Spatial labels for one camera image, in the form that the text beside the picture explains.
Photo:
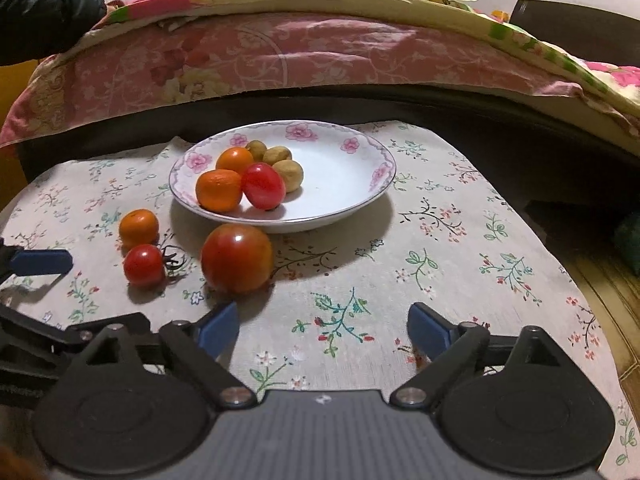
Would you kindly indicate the green bag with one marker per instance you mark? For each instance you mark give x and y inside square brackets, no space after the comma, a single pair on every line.
[629,242]

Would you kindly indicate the pink floral bedsheet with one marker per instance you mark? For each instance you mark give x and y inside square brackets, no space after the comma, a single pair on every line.
[350,50]

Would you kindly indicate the white floral-rimmed plate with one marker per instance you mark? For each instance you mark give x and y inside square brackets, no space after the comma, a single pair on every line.
[340,180]

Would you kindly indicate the yellow toy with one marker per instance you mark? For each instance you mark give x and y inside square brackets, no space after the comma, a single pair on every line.
[500,15]

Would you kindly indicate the large red tomato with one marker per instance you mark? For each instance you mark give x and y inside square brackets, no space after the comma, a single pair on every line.
[237,258]

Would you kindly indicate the red cherry tomato with stem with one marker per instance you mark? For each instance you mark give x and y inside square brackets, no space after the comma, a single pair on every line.
[144,265]

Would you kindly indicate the small orange tangerine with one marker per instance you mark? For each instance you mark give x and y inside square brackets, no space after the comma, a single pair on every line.
[234,159]
[138,229]
[218,190]

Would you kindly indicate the tan longan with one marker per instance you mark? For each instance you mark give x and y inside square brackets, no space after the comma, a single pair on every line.
[276,155]
[256,149]
[291,176]

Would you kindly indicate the black padded jacket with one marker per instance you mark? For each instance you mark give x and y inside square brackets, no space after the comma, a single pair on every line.
[45,15]

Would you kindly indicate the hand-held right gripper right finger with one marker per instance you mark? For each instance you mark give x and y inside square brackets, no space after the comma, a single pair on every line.
[430,330]

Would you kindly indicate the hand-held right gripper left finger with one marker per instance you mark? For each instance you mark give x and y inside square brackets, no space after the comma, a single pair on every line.
[220,330]

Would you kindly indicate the yellow green printed blanket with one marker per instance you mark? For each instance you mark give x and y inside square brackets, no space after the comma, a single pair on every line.
[350,0]

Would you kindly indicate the floral tablecloth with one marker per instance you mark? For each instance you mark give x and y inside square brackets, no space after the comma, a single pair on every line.
[350,270]

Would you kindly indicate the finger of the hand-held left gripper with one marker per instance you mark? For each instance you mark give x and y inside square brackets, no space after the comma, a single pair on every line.
[136,322]
[42,262]

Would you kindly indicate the dark bed frame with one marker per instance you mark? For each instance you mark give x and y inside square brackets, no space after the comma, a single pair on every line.
[450,105]

